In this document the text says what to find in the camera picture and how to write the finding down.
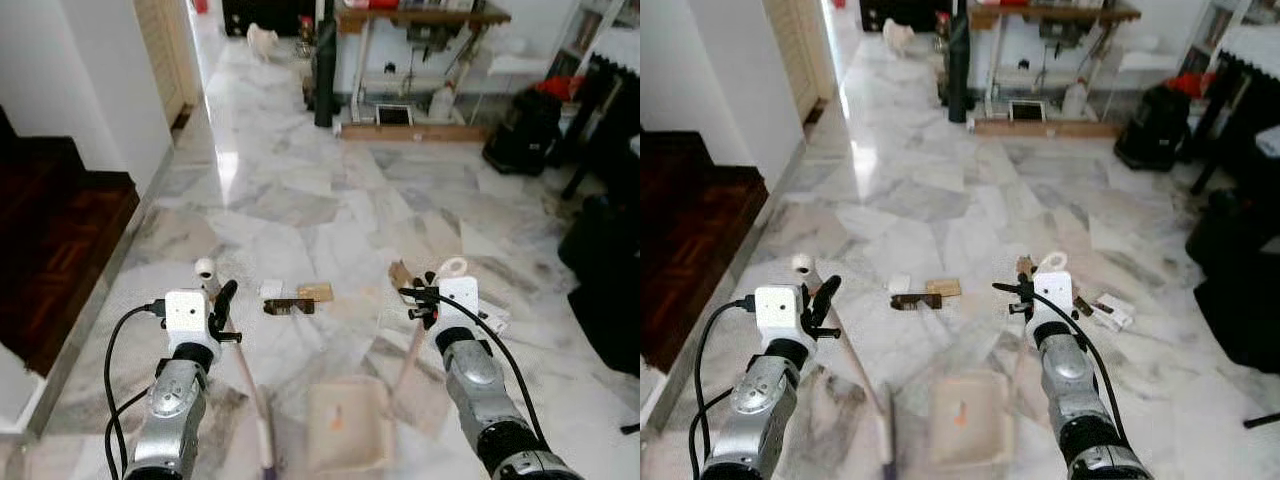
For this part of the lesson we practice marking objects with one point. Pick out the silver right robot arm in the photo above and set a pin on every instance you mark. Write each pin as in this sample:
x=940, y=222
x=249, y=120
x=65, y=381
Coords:
x=1085, y=400
x=490, y=400

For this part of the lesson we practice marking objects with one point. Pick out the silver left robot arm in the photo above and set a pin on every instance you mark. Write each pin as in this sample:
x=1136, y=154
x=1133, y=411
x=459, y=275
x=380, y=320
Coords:
x=760, y=400
x=175, y=410

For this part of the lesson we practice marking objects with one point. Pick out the large black floor bag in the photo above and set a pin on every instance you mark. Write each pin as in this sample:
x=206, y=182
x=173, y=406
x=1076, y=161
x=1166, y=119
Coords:
x=610, y=330
x=1240, y=330

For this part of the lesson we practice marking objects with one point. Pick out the white paper piece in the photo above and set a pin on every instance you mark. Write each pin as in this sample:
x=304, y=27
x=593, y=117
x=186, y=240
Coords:
x=900, y=284
x=271, y=289

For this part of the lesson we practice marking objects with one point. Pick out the short dark brown wrapper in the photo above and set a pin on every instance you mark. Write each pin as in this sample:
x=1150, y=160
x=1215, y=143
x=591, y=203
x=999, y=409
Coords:
x=1084, y=305

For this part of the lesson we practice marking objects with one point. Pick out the long dark brown strip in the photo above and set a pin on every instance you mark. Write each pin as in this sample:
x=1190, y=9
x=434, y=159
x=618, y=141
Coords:
x=290, y=306
x=915, y=301

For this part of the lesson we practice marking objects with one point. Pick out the tan card piece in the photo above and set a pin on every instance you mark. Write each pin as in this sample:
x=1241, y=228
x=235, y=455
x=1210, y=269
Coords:
x=315, y=292
x=943, y=287

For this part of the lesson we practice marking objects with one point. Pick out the dark wooden stairs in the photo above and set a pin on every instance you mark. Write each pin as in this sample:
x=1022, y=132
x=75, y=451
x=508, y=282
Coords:
x=690, y=240
x=60, y=230

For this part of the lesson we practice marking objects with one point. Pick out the white framed tablet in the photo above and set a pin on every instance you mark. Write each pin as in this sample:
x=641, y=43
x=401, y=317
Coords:
x=1028, y=111
x=394, y=115

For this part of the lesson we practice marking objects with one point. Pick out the black vacuum cleaner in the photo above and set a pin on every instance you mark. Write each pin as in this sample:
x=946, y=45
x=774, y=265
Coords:
x=525, y=135
x=1155, y=130

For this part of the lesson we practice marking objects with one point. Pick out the white plastic jug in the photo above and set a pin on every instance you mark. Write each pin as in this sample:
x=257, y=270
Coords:
x=1076, y=100
x=441, y=105

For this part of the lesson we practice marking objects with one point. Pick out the black rod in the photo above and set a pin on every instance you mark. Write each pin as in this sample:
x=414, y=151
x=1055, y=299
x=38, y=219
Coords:
x=630, y=428
x=1262, y=419

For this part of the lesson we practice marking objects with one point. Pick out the black table leg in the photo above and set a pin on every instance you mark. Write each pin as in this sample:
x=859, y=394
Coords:
x=1215, y=130
x=590, y=130

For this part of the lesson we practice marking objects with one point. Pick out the tall black rolled bag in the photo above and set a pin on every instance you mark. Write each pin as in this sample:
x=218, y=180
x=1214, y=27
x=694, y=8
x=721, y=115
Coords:
x=325, y=70
x=960, y=65

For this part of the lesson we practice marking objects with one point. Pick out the beige louvered door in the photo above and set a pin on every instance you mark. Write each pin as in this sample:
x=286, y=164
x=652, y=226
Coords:
x=165, y=50
x=800, y=45

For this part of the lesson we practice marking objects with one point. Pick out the red bag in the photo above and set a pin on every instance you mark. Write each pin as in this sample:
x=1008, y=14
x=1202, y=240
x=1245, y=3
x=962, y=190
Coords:
x=1190, y=84
x=560, y=88

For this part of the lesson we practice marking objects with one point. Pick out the white furry pet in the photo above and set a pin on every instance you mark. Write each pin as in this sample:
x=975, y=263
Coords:
x=263, y=42
x=898, y=37

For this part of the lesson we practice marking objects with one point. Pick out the black cabinet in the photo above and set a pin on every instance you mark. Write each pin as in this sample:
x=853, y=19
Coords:
x=265, y=15
x=905, y=12

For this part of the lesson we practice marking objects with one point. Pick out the white folded cloth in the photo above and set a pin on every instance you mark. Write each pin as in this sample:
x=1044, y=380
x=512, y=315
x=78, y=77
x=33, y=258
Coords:
x=1268, y=140

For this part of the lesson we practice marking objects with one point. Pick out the white lace tablecloth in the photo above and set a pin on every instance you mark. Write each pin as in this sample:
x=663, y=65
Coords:
x=622, y=50
x=1250, y=50

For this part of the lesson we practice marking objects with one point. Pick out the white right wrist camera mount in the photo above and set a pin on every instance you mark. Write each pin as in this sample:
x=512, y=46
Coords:
x=460, y=300
x=1052, y=295

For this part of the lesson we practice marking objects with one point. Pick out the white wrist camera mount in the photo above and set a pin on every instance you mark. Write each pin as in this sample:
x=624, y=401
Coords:
x=780, y=310
x=1052, y=295
x=460, y=300
x=187, y=312

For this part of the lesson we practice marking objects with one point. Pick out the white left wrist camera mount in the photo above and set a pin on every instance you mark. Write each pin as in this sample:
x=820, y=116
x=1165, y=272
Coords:
x=780, y=310
x=187, y=312

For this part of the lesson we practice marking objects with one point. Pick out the wooden top white frame table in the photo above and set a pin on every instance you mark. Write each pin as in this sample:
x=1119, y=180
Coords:
x=420, y=15
x=1050, y=12

